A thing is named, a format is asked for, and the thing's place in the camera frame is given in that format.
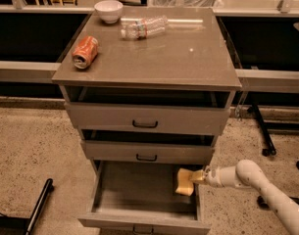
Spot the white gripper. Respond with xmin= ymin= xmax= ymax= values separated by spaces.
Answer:
xmin=190 ymin=166 xmax=223 ymax=187

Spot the yellow sponge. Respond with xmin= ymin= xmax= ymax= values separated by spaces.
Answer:
xmin=175 ymin=168 xmax=194 ymax=196

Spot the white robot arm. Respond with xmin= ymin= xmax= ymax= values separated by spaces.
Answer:
xmin=189 ymin=160 xmax=299 ymax=235

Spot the bottom grey drawer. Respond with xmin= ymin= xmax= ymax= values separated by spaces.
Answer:
xmin=78 ymin=161 xmax=211 ymax=235

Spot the grey drawer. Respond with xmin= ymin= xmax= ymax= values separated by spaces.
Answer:
xmin=65 ymin=103 xmax=229 ymax=135
xmin=78 ymin=161 xmax=211 ymax=235
xmin=81 ymin=140 xmax=214 ymax=165

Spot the top grey drawer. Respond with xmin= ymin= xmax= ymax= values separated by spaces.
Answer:
xmin=65 ymin=103 xmax=229 ymax=135

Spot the middle grey drawer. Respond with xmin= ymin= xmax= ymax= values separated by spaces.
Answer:
xmin=81 ymin=140 xmax=214 ymax=165

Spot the grey drawer cabinet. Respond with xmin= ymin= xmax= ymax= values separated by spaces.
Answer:
xmin=51 ymin=6 xmax=243 ymax=235

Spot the black stand leg right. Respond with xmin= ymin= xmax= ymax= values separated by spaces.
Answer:
xmin=251 ymin=104 xmax=276 ymax=157

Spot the black stand leg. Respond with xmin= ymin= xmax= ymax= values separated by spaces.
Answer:
xmin=251 ymin=104 xmax=276 ymax=157
xmin=25 ymin=178 xmax=54 ymax=235

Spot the black stand leg left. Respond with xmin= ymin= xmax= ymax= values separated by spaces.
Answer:
xmin=25 ymin=178 xmax=54 ymax=235

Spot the clear plastic water bottle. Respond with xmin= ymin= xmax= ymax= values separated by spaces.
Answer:
xmin=121 ymin=16 xmax=168 ymax=40

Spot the orange soda can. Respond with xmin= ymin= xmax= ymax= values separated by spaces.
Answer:
xmin=72 ymin=36 xmax=99 ymax=69

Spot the white bowl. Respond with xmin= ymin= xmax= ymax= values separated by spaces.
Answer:
xmin=94 ymin=0 xmax=123 ymax=24

